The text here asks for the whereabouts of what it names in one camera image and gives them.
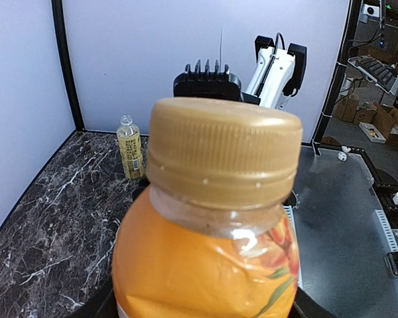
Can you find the gold bottle cap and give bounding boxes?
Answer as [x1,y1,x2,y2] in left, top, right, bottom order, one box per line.
[146,97,302,210]

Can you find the yellow tea bottle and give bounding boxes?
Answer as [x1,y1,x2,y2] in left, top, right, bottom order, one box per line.
[116,115,145,180]

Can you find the orange tea bottle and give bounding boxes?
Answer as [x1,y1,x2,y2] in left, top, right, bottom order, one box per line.
[111,97,304,318]

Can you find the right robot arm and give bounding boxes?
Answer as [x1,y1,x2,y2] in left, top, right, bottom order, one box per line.
[241,32,307,111]

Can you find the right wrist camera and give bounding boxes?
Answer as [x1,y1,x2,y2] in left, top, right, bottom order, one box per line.
[173,59,241,101]

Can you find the left black frame post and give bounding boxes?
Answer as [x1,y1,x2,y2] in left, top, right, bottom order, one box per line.
[50,0,86,131]

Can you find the black frame post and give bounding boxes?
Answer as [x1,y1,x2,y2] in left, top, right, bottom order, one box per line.
[50,0,86,131]
[311,0,362,156]

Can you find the white slotted cable duct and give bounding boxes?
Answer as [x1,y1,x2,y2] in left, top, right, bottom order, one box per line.
[374,209,398,305]

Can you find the right black frame post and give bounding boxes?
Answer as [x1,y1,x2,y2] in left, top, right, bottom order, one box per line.
[311,0,362,156]

